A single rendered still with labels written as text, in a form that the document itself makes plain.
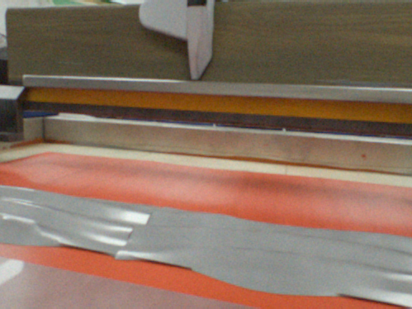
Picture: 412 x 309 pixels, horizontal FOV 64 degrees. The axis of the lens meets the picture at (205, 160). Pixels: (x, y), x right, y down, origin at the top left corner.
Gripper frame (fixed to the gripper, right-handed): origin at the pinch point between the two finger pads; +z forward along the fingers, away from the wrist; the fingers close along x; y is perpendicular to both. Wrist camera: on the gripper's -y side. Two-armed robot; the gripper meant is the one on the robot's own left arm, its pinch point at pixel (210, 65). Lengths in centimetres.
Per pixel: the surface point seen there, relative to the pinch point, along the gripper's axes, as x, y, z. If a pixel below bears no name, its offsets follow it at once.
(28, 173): 5.4, 14.9, 10.0
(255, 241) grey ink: 13.6, -6.1, 9.4
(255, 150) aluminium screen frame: -9.0, -3.6, 8.6
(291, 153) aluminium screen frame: -9.0, -7.7, 8.6
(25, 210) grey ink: 14.2, 7.0, 9.4
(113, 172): 2.0, 8.4, 10.0
